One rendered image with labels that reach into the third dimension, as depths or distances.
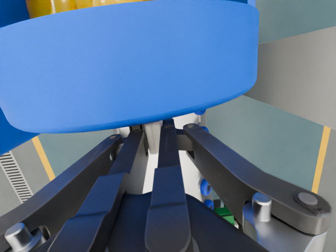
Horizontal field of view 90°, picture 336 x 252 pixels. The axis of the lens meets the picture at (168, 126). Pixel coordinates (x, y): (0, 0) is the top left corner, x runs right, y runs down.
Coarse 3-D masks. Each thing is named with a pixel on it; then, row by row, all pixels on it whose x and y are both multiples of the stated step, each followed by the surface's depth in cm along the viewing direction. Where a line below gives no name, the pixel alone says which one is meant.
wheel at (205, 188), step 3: (204, 180) 44; (201, 183) 44; (204, 183) 43; (207, 183) 44; (201, 186) 44; (204, 186) 43; (207, 186) 44; (210, 186) 45; (201, 189) 43; (204, 189) 43; (207, 189) 44; (210, 189) 46; (201, 192) 44; (204, 192) 43; (207, 192) 44
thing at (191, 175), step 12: (180, 120) 42; (192, 120) 42; (120, 132) 43; (156, 156) 46; (180, 156) 46; (192, 168) 47; (144, 180) 48; (192, 180) 49; (144, 192) 50; (192, 192) 50
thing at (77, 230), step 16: (128, 144) 12; (128, 160) 10; (144, 160) 13; (112, 176) 7; (128, 176) 8; (144, 176) 12; (96, 192) 7; (112, 192) 6; (128, 192) 8; (80, 208) 6; (96, 208) 6; (112, 208) 6; (64, 224) 5; (80, 224) 5; (96, 224) 5; (112, 224) 6; (64, 240) 5; (80, 240) 4; (96, 240) 5
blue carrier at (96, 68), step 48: (0, 0) 19; (192, 0) 9; (240, 0) 19; (0, 48) 10; (48, 48) 9; (96, 48) 9; (144, 48) 9; (192, 48) 10; (240, 48) 12; (0, 96) 12; (48, 96) 10; (96, 96) 10; (144, 96) 10; (192, 96) 11
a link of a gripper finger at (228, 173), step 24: (216, 144) 10; (216, 168) 9; (240, 168) 7; (216, 192) 9; (240, 192) 7; (264, 192) 6; (288, 192) 6; (312, 192) 6; (240, 216) 7; (288, 216) 5; (312, 216) 5
